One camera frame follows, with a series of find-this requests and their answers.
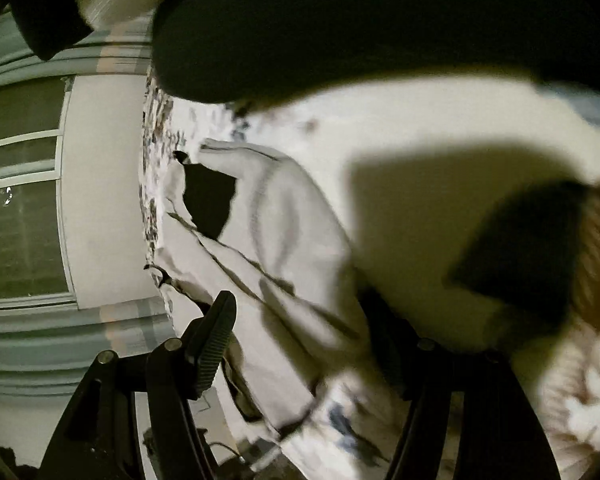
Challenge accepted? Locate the white small garment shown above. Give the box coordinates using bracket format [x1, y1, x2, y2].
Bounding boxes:
[155, 140, 370, 429]

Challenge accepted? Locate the floral bed sheet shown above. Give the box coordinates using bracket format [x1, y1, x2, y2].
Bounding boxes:
[140, 75, 600, 479]

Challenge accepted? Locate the window with white frame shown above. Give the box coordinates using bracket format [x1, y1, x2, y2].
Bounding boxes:
[0, 78, 73, 308]

